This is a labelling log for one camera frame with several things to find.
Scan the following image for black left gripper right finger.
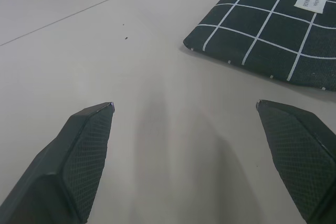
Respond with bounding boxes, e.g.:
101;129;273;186
255;99;336;224

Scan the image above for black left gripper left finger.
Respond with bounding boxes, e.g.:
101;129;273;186
0;101;116;224

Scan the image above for dark green grid-pattern fabric pouch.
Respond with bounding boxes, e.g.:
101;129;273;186
183;0;336;92

